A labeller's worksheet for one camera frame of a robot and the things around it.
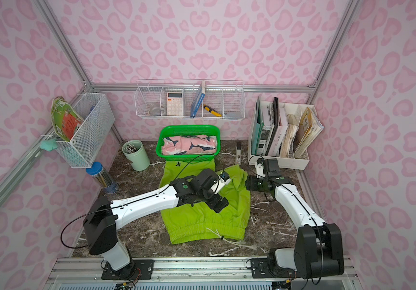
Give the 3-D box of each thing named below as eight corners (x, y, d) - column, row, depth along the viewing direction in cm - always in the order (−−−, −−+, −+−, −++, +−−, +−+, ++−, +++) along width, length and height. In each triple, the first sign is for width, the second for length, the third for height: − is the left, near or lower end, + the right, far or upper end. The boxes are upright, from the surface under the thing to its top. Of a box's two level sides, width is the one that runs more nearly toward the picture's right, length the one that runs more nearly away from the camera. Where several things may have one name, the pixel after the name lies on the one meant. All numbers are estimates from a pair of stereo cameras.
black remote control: (236, 165, 109) (237, 160, 106) (236, 146, 119) (237, 140, 116) (240, 165, 109) (241, 160, 105) (240, 146, 119) (240, 141, 115)
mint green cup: (132, 170, 107) (120, 151, 94) (137, 157, 114) (126, 137, 100) (148, 170, 107) (137, 150, 93) (151, 157, 114) (142, 137, 100)
